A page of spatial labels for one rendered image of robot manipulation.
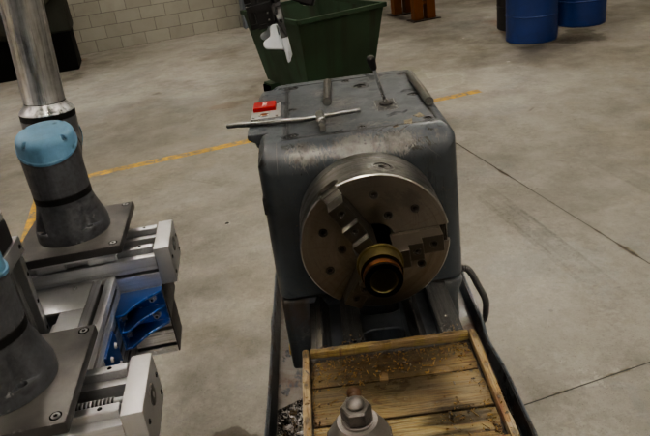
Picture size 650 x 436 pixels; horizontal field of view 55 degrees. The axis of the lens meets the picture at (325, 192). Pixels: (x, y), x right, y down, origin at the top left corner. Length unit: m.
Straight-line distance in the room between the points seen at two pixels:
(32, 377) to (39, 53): 0.72
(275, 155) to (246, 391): 1.45
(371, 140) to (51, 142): 0.66
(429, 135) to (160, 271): 0.66
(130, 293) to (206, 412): 1.27
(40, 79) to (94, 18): 9.76
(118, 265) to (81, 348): 0.39
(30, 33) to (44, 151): 0.26
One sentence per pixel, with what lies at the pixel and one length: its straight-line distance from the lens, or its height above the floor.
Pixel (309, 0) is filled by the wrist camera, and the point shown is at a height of 1.54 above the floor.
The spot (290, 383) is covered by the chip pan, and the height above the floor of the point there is 0.54.
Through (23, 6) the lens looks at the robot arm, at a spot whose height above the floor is 1.62.
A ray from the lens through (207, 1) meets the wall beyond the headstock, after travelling 11.26.
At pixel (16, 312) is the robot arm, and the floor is 1.28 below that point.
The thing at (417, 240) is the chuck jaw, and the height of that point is 1.10.
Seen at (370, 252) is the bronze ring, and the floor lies 1.12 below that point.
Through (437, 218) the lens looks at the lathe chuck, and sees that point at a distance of 1.32.
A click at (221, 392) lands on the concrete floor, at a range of 2.71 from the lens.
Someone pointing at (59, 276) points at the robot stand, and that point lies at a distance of 1.45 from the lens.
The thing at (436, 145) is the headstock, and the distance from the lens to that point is 1.43.
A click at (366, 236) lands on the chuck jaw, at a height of 1.14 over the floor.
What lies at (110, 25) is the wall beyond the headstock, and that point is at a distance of 11.23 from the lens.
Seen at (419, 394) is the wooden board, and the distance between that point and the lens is 1.24.
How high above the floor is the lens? 1.73
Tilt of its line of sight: 24 degrees down
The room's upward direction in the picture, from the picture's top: 8 degrees counter-clockwise
